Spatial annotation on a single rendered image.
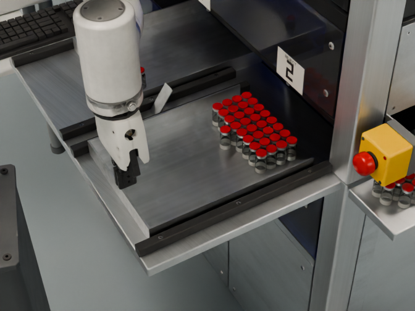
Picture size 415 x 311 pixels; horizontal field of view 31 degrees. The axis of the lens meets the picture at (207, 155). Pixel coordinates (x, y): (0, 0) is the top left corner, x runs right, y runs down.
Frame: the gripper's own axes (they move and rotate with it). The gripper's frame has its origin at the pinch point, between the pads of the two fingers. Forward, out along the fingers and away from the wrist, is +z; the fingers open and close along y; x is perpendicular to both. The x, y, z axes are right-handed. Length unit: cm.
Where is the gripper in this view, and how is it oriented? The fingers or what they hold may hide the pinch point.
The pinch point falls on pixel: (125, 175)
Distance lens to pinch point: 122.2
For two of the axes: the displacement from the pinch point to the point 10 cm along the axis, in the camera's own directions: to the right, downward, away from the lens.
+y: -5.0, -5.8, 6.4
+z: 0.2, 7.3, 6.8
